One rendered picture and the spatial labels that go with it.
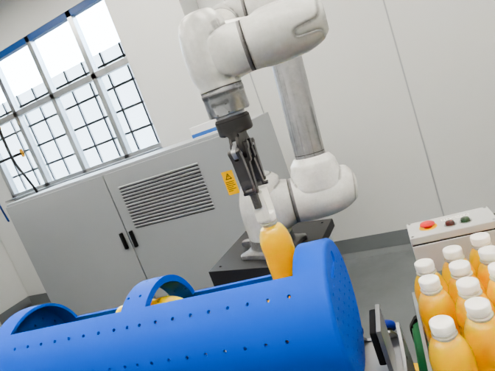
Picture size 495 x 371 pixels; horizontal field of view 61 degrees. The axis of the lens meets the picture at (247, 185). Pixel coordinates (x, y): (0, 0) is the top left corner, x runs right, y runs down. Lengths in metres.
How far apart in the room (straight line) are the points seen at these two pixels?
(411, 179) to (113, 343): 2.92
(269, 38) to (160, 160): 1.93
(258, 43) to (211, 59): 0.09
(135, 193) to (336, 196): 1.76
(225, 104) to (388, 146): 2.75
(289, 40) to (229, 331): 0.56
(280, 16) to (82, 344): 0.81
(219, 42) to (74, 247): 2.77
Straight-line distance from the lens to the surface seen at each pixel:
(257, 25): 0.84
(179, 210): 2.73
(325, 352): 0.82
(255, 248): 1.45
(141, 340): 0.96
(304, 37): 0.85
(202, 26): 0.86
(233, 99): 0.85
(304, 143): 1.37
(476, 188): 3.61
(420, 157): 3.53
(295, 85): 1.36
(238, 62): 0.84
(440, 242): 1.14
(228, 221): 2.59
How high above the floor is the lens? 1.55
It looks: 10 degrees down
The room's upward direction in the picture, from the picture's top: 20 degrees counter-clockwise
